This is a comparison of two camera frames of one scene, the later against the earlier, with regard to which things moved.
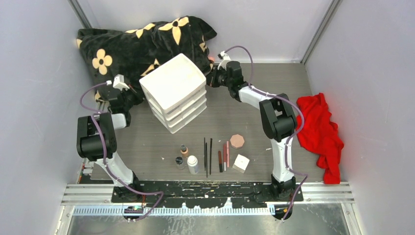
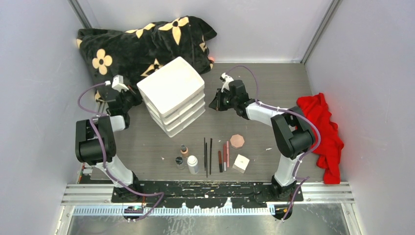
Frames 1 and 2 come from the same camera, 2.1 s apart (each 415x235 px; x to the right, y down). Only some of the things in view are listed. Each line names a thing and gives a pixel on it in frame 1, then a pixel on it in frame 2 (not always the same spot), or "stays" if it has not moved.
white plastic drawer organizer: [176, 91] stays
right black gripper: [210, 78] to [216, 104]
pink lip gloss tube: [227, 151] stays
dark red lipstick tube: [220, 165] stays
